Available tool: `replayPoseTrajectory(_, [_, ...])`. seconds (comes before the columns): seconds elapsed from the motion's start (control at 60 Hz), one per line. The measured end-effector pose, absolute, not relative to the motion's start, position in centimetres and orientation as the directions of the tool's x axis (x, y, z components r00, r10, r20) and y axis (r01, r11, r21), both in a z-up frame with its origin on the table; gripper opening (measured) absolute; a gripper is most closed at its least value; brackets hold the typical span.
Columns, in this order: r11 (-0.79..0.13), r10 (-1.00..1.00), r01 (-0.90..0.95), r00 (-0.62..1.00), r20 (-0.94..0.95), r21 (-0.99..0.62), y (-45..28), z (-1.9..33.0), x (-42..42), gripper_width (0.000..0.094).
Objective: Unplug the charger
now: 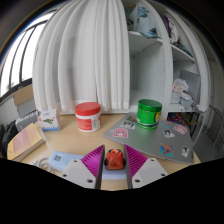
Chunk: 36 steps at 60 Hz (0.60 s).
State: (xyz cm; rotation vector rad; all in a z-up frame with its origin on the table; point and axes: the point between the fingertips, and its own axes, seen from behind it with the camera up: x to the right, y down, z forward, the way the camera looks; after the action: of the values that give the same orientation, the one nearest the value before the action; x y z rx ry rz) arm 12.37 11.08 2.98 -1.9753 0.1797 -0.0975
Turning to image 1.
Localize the white jar with red lid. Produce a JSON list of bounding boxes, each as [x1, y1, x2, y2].
[[74, 101, 103, 133]]

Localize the black metal frame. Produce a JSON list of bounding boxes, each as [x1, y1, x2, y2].
[[166, 109, 205, 135]]

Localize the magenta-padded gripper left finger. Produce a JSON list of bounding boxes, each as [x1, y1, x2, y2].
[[60, 144, 106, 190]]

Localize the white curtain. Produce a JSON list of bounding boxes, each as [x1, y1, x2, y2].
[[32, 0, 132, 114]]

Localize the white shelf unit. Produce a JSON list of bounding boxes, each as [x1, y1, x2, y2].
[[121, 0, 211, 114]]

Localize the grey box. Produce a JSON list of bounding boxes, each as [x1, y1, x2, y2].
[[16, 98, 38, 118]]

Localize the yellow paperback book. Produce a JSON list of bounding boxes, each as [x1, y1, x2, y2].
[[6, 122, 47, 163]]

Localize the small white printed carton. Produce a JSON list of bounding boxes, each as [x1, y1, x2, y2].
[[37, 107, 62, 132]]

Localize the brown cardboard box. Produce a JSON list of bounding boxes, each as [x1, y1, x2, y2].
[[12, 83, 36, 107]]

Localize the black-framed window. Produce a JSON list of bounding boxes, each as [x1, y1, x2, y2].
[[0, 9, 56, 101]]

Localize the silver laptop with stickers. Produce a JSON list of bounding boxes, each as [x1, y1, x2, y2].
[[102, 113, 195, 165]]

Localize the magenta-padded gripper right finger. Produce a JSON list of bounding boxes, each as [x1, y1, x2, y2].
[[123, 144, 169, 190]]

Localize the colourful patterned cloth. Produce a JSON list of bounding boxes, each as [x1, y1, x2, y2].
[[166, 112, 193, 133]]

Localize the white radiator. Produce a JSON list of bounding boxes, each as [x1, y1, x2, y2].
[[14, 109, 40, 132]]

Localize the black bag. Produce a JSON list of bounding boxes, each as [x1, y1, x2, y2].
[[0, 119, 19, 158]]

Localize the light blue power strip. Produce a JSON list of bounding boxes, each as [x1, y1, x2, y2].
[[48, 150, 129, 181]]

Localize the white power cable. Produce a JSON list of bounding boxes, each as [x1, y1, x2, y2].
[[31, 156, 53, 173]]

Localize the green round tin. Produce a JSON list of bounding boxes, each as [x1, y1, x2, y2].
[[136, 98, 163, 130]]

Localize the white wire drying rack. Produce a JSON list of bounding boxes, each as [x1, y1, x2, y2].
[[206, 106, 224, 151]]

